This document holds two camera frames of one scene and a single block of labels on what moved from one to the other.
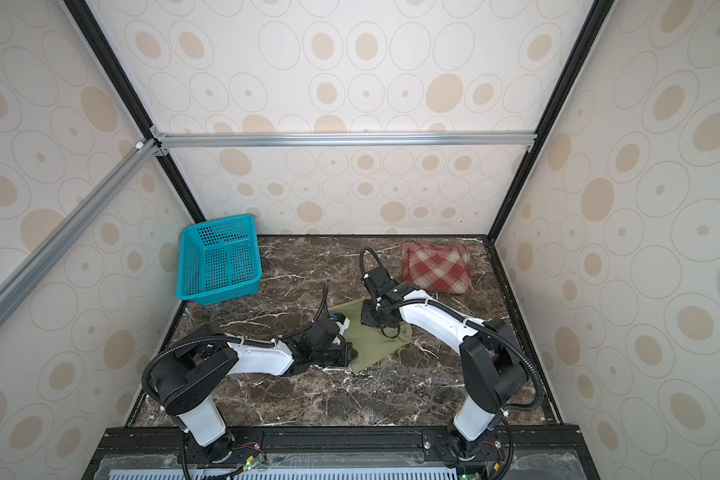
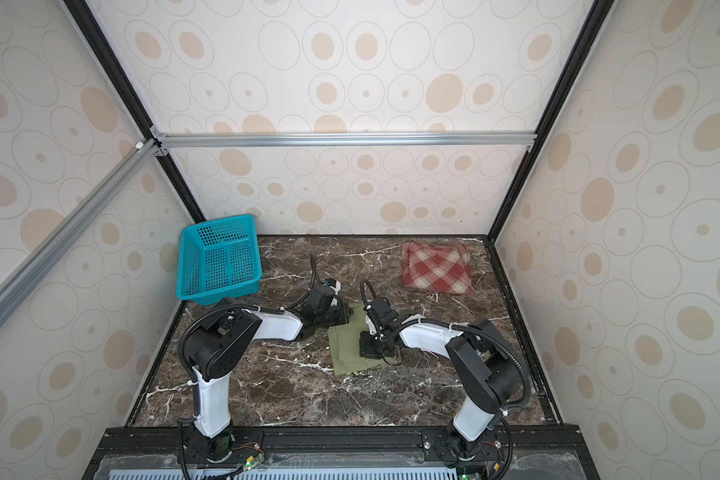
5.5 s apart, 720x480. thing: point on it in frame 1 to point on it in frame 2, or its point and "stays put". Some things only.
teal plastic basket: x=218 y=260 stays put
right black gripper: x=365 y=317 to x=365 y=349
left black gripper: x=345 y=350 to x=340 y=309
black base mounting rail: x=517 y=452 stays put
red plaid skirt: x=442 y=269 stays put
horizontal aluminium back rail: x=334 y=140 stays put
